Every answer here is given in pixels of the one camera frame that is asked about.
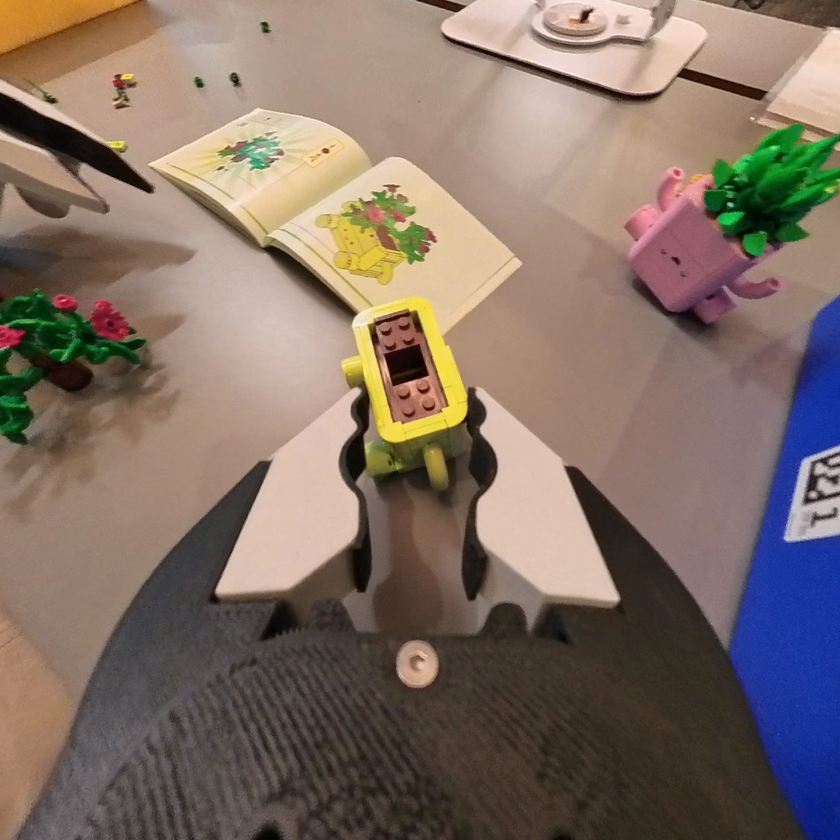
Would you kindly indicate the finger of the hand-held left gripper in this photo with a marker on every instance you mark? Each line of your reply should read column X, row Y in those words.
column 39, row 170
column 65, row 141

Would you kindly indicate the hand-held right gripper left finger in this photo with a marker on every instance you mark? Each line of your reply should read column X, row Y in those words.
column 295, row 525

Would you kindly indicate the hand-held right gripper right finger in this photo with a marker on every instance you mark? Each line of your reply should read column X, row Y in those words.
column 544, row 531

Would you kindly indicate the tan green toy piece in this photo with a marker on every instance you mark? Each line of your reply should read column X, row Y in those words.
column 121, row 98

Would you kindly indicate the toy flower plant brown base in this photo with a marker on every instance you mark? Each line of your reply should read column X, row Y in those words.
column 65, row 341

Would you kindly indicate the lime green toy planter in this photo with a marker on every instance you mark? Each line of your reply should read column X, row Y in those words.
column 420, row 400

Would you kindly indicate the instruction booklet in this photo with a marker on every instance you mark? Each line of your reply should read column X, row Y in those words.
column 295, row 170

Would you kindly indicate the green toy stem piece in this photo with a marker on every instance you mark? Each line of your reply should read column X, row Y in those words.
column 49, row 98

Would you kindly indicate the red yellow toy piece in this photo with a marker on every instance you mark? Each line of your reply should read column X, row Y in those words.
column 123, row 81

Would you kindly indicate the yellow plastic bin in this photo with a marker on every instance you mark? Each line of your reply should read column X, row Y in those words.
column 39, row 19

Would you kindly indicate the blue plastic bin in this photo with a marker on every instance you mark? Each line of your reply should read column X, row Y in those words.
column 787, row 656

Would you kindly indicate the pink brick planter with plant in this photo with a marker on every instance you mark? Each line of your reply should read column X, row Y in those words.
column 676, row 256

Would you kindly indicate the green leafy toy plant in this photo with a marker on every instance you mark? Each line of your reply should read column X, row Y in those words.
column 761, row 190

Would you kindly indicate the clear printed sheet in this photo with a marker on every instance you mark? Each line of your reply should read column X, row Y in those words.
column 814, row 85

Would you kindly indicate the small dark toy piece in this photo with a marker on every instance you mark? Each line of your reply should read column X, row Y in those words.
column 586, row 12

